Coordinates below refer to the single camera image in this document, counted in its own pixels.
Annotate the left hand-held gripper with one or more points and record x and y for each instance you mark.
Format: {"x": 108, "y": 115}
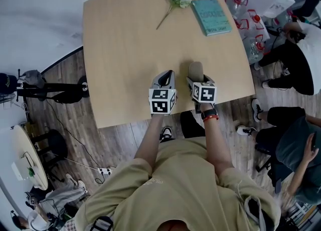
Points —
{"x": 161, "y": 101}

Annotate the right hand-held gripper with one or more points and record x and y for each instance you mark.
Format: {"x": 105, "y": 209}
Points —
{"x": 204, "y": 93}

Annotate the person's right forearm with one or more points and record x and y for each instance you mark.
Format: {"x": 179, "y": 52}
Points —
{"x": 217, "y": 144}

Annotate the person's left forearm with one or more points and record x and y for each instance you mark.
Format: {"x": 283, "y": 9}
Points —
{"x": 149, "y": 142}

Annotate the black wrist watch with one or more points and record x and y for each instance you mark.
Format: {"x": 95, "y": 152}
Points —
{"x": 209, "y": 113}

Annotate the red wristband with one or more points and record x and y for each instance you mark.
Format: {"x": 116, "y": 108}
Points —
{"x": 211, "y": 118}

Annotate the person's black trouser leg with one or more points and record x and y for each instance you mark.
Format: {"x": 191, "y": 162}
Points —
{"x": 191, "y": 124}

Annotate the person's black and white shoe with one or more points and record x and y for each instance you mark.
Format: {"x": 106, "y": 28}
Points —
{"x": 166, "y": 133}

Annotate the teal book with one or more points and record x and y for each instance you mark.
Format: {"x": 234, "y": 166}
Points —
{"x": 212, "y": 17}

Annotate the black coat rack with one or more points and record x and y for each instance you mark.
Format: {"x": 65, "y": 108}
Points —
{"x": 57, "y": 89}

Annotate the person's beige sweatshirt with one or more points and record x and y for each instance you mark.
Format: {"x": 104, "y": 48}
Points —
{"x": 175, "y": 187}

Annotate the white power strip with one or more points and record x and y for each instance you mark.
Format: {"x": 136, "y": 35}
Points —
{"x": 104, "y": 171}

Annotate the grey cloth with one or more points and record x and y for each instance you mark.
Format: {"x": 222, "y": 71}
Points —
{"x": 32, "y": 78}

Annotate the black cap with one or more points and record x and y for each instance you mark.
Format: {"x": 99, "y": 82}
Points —
{"x": 7, "y": 83}

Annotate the small green plant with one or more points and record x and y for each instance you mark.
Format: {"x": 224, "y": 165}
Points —
{"x": 31, "y": 172}

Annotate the small round wooden table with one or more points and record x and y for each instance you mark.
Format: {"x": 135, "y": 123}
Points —
{"x": 10, "y": 144}

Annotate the white box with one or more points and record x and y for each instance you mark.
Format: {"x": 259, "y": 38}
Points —
{"x": 21, "y": 168}

